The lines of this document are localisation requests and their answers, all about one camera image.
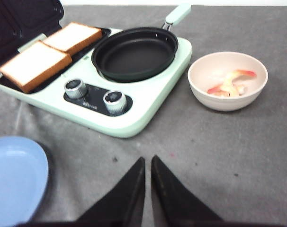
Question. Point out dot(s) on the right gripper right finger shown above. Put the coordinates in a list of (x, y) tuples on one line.
[(181, 207)]

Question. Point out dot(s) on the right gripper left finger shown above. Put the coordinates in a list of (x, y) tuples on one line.
[(115, 209)]

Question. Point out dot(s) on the white bread slice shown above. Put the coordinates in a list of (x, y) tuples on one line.
[(34, 65), (73, 38)]

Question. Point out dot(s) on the breakfast maker hinged lid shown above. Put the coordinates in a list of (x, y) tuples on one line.
[(23, 20)]

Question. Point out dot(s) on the mint green breakfast maker base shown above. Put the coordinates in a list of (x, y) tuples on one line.
[(143, 98)]

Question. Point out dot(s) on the pink cooked shrimp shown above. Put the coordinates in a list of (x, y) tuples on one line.
[(228, 88)]

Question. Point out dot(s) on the right silver control knob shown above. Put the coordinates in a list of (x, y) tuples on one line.
[(115, 102)]

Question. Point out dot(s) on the silver control knob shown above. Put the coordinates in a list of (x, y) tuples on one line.
[(75, 89), (115, 102)]

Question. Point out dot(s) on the blue plastic plate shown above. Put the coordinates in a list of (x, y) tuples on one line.
[(24, 174)]

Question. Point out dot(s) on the left silver control knob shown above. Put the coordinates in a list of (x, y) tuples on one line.
[(75, 89)]

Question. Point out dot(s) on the beige ceramic bowl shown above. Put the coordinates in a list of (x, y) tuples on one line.
[(210, 70)]

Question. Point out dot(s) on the black round frying pan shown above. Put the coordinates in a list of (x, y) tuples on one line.
[(139, 53)]

